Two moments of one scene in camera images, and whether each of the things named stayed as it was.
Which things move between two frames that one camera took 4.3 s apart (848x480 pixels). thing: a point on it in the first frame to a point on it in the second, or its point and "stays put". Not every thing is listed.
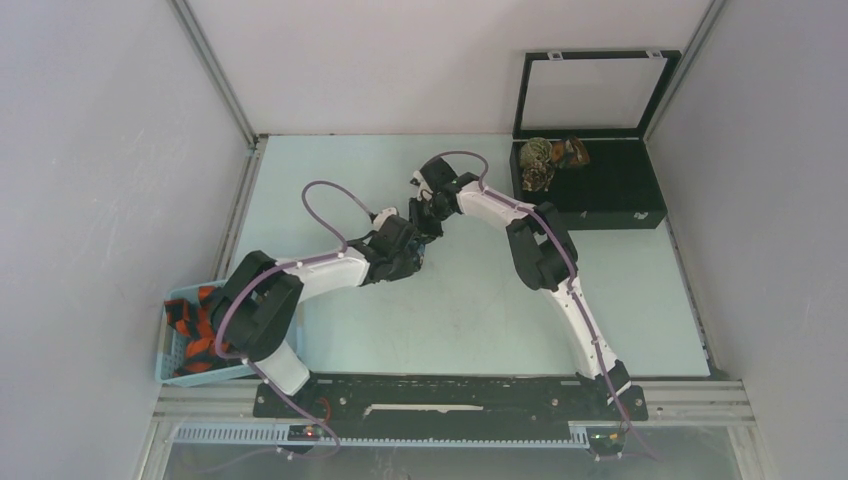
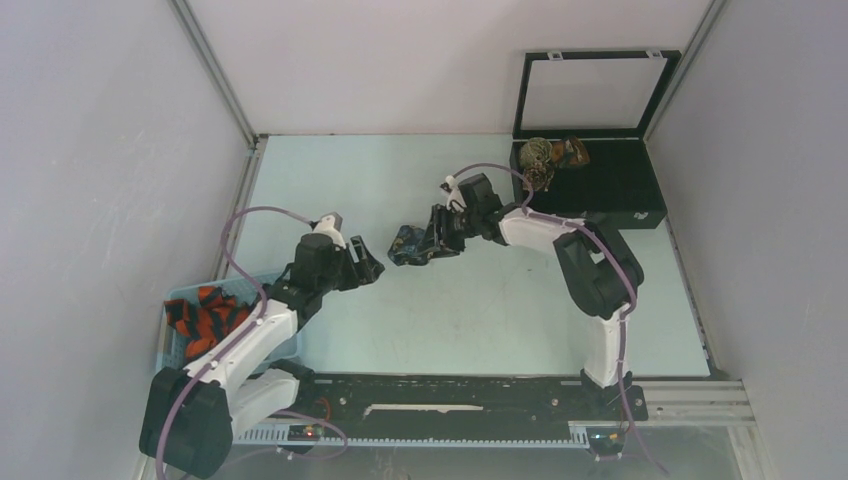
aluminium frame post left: (215, 72) stays put
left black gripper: (404, 270) to (363, 271)
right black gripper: (425, 232) to (441, 232)
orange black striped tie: (204, 349) stays put
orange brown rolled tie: (568, 152) stays put
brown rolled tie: (537, 177) stays put
